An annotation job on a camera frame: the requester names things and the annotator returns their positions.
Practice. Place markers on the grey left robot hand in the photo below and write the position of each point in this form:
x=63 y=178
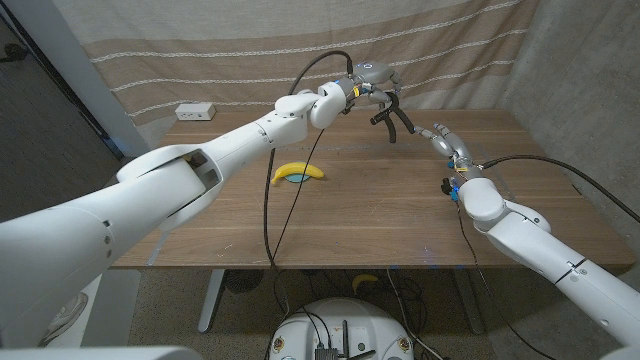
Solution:
x=375 y=75

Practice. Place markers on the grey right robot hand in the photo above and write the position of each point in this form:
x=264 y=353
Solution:
x=452 y=147

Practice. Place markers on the black hand grip exerciser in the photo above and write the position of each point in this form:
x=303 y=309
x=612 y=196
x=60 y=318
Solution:
x=390 y=131

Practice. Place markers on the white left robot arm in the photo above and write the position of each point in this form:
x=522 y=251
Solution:
x=225 y=150

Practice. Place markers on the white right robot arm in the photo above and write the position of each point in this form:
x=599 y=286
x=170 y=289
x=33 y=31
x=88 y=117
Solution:
x=550 y=250

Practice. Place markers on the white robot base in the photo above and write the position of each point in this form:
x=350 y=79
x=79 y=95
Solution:
x=350 y=315

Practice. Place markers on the yellow toy banana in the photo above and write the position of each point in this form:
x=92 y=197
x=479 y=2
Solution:
x=300 y=169

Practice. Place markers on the yellow banana on floor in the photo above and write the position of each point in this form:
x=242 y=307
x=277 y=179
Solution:
x=362 y=279

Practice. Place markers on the teal round disc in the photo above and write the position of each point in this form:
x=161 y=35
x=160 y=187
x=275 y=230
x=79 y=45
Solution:
x=298 y=179

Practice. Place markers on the grey table leg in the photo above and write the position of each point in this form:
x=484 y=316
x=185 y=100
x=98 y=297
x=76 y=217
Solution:
x=470 y=305

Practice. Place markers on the beige striped curtain backdrop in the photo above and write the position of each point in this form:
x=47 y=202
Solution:
x=200 y=55

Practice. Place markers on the white power strip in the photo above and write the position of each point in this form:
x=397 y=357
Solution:
x=195 y=112

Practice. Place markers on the black round floor fan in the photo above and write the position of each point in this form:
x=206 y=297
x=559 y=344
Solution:
x=243 y=281

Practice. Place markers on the white table leg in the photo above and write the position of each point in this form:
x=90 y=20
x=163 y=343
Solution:
x=210 y=305

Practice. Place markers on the white sneaker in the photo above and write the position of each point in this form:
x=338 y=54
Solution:
x=65 y=315

